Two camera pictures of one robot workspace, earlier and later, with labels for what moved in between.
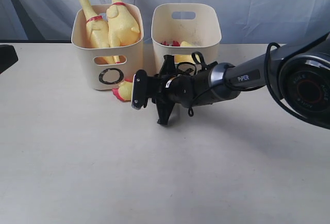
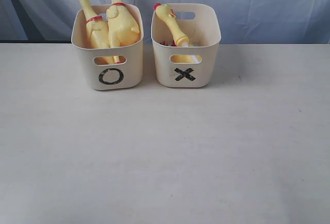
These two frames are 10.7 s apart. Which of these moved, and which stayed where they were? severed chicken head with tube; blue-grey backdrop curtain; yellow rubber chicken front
Moved: severed chicken head with tube
Stayed: blue-grey backdrop curtain; yellow rubber chicken front
